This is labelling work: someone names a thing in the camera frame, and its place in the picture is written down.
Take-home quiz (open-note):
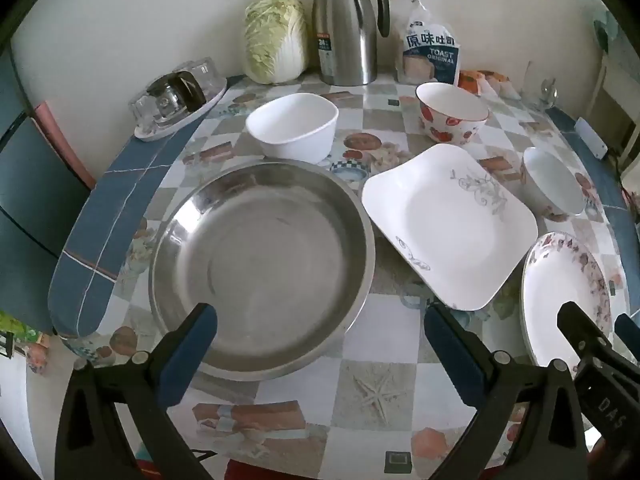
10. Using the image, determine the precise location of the checkered printed tablecloth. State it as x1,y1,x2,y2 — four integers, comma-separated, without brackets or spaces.
47,72,631,480

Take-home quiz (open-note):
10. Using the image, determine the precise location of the round pink floral plate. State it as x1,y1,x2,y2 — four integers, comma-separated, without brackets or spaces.
520,231,613,368

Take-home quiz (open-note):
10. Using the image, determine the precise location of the glass pitcher black handle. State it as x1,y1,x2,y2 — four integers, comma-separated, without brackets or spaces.
147,71,207,122

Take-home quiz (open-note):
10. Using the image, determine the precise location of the square white plate grey floral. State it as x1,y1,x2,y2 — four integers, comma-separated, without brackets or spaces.
361,143,540,312

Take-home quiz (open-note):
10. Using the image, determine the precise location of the large stainless steel basin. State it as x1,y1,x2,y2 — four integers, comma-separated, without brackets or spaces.
148,160,377,382

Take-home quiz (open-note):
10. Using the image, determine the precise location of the bagged sliced bread loaf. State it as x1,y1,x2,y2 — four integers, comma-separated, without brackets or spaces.
390,0,461,86

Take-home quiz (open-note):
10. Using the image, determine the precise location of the orange white snack packet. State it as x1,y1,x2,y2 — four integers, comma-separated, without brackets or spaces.
480,70,521,100

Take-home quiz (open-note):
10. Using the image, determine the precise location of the white power adapter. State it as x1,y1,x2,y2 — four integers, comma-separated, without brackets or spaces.
575,116,609,159

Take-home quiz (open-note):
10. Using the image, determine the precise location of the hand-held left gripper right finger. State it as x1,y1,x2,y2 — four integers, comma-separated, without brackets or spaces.
423,302,586,480

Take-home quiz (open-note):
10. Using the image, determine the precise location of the plain white bowl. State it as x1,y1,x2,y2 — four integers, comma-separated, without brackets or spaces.
245,92,340,165

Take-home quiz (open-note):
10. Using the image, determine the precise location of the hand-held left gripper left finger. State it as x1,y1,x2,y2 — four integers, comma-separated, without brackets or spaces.
55,302,219,480

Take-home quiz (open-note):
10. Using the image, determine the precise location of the white oval tray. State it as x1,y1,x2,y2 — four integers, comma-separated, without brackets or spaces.
134,77,228,142

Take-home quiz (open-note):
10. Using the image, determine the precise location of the teal cloth item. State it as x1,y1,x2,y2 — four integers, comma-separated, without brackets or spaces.
592,10,622,55

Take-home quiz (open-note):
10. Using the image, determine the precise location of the stainless steel thermos jug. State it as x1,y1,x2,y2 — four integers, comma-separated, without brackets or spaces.
312,0,391,87

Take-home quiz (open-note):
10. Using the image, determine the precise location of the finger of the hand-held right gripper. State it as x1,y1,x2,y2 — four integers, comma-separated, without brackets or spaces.
556,301,615,376
614,312,640,362

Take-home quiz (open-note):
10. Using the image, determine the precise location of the napa cabbage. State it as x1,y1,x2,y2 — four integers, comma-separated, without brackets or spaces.
243,0,309,85

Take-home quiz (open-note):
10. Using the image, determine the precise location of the red fruit print bowl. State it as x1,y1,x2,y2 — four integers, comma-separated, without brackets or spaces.
415,81,489,147

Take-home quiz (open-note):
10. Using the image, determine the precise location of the colourful packet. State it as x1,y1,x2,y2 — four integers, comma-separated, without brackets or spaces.
0,310,51,376

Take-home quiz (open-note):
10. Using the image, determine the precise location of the tall clear glass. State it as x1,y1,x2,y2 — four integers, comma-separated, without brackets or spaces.
522,60,540,103

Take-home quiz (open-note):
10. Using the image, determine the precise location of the small white bowl red print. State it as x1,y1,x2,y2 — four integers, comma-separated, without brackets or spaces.
520,146,587,222

